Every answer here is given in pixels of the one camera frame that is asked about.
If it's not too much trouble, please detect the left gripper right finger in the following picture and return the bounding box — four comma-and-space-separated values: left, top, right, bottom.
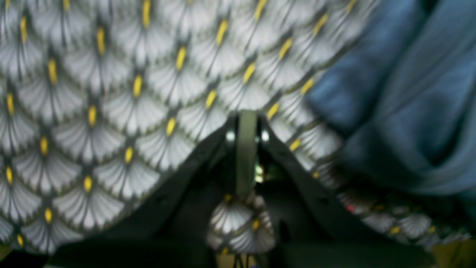
254, 113, 435, 268

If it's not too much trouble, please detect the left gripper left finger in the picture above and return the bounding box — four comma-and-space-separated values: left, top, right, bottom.
46, 110, 248, 268

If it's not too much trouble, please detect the blue T-shirt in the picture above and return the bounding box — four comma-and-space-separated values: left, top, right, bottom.
306, 0, 475, 196

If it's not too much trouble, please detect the fan-patterned table cloth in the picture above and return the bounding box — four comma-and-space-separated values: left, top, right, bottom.
1, 0, 470, 254

